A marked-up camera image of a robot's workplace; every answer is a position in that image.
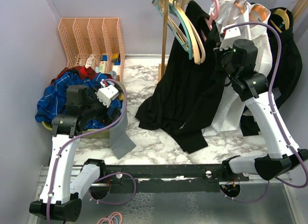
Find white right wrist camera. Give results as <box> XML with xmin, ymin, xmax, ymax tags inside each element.
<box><xmin>219</xmin><ymin>27</ymin><xmax>241</xmax><ymax>51</ymax></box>

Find green white box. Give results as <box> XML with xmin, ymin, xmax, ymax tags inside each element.
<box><xmin>99</xmin><ymin>61</ymin><xmax>107</xmax><ymax>73</ymax></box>

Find pink plastic file organizer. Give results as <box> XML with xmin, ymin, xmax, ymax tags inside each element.
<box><xmin>58</xmin><ymin>17</ymin><xmax>125</xmax><ymax>82</ymax></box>

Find white shirt front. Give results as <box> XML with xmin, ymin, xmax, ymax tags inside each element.
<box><xmin>201</xmin><ymin>0</ymin><xmax>252</xmax><ymax>135</ymax></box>

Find blue plaid shirt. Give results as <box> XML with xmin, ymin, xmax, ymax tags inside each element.
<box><xmin>35</xmin><ymin>79</ymin><xmax>123</xmax><ymax>134</ymax></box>

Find orange hanger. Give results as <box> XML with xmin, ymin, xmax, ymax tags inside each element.
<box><xmin>234</xmin><ymin>2</ymin><xmax>249</xmax><ymax>15</ymax></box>
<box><xmin>249</xmin><ymin>4</ymin><xmax>267</xmax><ymax>22</ymax></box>

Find hanging black shirt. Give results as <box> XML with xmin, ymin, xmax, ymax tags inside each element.
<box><xmin>240</xmin><ymin>7</ymin><xmax>303</xmax><ymax>136</ymax></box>

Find green laundry basket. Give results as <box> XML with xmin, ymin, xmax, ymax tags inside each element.
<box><xmin>41</xmin><ymin>80</ymin><xmax>127</xmax><ymax>139</ymax></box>

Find coloured rubber bands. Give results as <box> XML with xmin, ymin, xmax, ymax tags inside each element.
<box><xmin>97</xmin><ymin>211</ymin><xmax>123</xmax><ymax>224</ymax></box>

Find black shirt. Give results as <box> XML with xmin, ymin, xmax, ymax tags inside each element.
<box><xmin>240</xmin><ymin>7</ymin><xmax>303</xmax><ymax>136</ymax></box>
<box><xmin>135</xmin><ymin>0</ymin><xmax>226</xmax><ymax>154</ymax></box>

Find pink hanger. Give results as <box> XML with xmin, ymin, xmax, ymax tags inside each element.
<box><xmin>204</xmin><ymin>0</ymin><xmax>220</xmax><ymax>31</ymax></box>

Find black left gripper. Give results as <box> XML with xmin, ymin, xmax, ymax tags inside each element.
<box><xmin>82</xmin><ymin>87</ymin><xmax>120</xmax><ymax>128</ymax></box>

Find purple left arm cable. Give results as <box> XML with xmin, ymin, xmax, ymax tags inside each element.
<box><xmin>46</xmin><ymin>79</ymin><xmax>137</xmax><ymax>224</ymax></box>

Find red plaid shirt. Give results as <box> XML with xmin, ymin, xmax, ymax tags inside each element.
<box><xmin>50</xmin><ymin>66</ymin><xmax>114</xmax><ymax>88</ymax></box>

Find aluminium rail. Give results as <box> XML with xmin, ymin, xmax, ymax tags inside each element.
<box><xmin>26</xmin><ymin>161</ymin><xmax>304</xmax><ymax>224</ymax></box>

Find orange hanger right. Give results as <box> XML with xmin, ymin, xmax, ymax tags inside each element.
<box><xmin>249</xmin><ymin>4</ymin><xmax>267</xmax><ymax>22</ymax></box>

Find white shirt behind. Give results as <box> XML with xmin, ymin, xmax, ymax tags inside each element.
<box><xmin>243</xmin><ymin>2</ymin><xmax>272</xmax><ymax>76</ymax></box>

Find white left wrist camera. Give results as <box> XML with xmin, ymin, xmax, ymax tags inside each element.
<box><xmin>97</xmin><ymin>82</ymin><xmax>119</xmax><ymax>108</ymax></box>

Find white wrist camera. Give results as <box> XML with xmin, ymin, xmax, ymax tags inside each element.
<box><xmin>97</xmin><ymin>82</ymin><xmax>119</xmax><ymax>108</ymax></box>
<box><xmin>219</xmin><ymin>27</ymin><xmax>241</xmax><ymax>51</ymax></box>

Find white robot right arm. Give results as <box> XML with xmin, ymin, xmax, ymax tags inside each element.
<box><xmin>214</xmin><ymin>39</ymin><xmax>308</xmax><ymax>181</ymax></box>

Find white shirt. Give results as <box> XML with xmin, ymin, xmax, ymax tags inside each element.
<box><xmin>243</xmin><ymin>2</ymin><xmax>272</xmax><ymax>76</ymax></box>
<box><xmin>201</xmin><ymin>0</ymin><xmax>252</xmax><ymax>135</ymax></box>

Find cream yellow hanger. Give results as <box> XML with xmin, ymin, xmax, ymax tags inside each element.
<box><xmin>165</xmin><ymin>0</ymin><xmax>205</xmax><ymax>64</ymax></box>

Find grey cloth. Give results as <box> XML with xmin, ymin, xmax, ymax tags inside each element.
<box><xmin>109</xmin><ymin>112</ymin><xmax>136</xmax><ymax>159</ymax></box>

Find black base bar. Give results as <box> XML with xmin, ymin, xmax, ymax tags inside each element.
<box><xmin>85</xmin><ymin>158</ymin><xmax>251</xmax><ymax>200</ymax></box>

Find white spiral notebook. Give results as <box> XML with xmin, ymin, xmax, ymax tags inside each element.
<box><xmin>85</xmin><ymin>53</ymin><xmax>95</xmax><ymax>68</ymax></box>

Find orange hanger left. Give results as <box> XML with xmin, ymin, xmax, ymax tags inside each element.
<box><xmin>234</xmin><ymin>2</ymin><xmax>249</xmax><ymax>15</ymax></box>

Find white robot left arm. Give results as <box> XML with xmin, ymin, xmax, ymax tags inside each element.
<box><xmin>29</xmin><ymin>85</ymin><xmax>119</xmax><ymax>222</ymax></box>

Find yellow grey stapler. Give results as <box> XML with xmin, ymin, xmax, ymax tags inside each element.
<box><xmin>111</xmin><ymin>53</ymin><xmax>120</xmax><ymax>63</ymax></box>

